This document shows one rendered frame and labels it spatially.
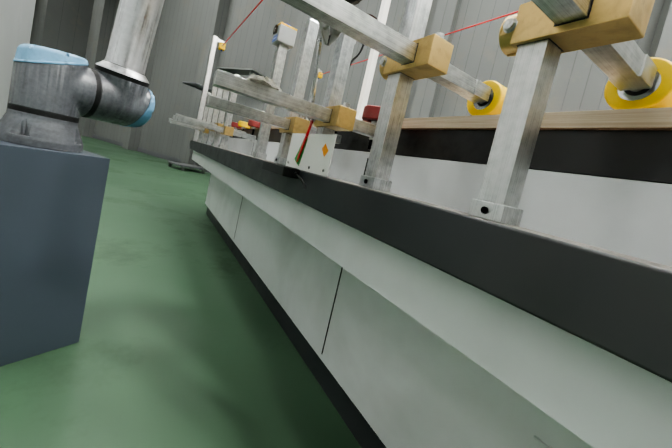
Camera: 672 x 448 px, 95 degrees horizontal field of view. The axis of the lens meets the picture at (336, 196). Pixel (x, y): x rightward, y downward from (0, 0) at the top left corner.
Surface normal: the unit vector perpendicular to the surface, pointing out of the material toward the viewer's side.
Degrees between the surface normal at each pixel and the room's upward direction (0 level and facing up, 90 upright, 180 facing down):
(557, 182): 90
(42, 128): 70
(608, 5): 90
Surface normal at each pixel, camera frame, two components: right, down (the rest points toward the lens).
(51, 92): 0.73, 0.22
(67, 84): 0.87, 0.23
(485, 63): -0.47, -0.04
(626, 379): -0.83, -0.15
